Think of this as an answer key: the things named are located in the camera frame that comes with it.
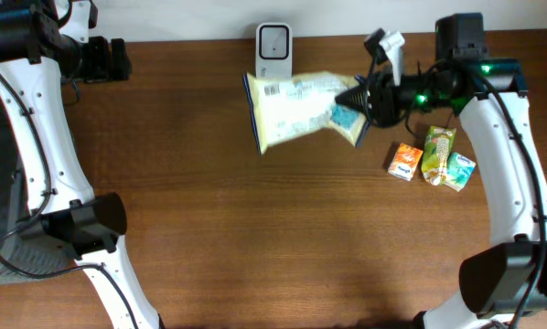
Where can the orange small carton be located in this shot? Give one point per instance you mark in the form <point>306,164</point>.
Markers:
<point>405,161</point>

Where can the teal tissue pack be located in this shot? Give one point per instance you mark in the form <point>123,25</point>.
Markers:
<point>459,170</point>

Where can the white barcode scanner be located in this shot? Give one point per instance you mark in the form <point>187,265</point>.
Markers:
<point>274,51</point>

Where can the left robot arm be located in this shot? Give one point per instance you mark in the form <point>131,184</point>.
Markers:
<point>51,221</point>

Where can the beige snack bag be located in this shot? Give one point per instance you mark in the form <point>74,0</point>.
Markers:
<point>282,110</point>

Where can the dark grey plastic basket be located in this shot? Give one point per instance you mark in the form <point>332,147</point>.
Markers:
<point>13,206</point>

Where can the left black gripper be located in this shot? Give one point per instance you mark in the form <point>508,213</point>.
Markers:
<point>106,69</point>

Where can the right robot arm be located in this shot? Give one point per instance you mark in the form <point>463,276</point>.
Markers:
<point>507,282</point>

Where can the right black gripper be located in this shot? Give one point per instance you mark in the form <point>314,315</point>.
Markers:
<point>376,103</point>

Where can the green snack tube packet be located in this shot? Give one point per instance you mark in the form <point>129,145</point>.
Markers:
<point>437,148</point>

